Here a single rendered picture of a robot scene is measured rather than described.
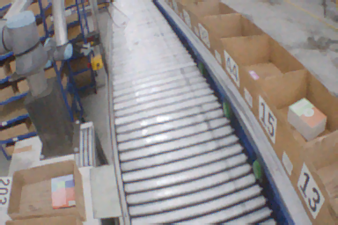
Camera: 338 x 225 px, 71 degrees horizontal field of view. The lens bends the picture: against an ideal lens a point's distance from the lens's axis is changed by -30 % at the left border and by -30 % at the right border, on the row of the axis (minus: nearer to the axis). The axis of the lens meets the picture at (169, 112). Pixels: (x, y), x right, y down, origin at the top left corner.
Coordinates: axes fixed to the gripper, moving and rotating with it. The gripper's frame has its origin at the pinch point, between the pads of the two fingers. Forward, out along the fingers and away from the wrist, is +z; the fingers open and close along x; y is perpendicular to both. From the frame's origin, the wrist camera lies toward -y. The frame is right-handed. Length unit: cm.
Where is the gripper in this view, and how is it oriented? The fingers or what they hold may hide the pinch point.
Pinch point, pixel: (92, 47)
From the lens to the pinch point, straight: 196.6
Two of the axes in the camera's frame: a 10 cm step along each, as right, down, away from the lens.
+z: 9.2, 1.9, 3.4
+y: -3.0, 9.1, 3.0
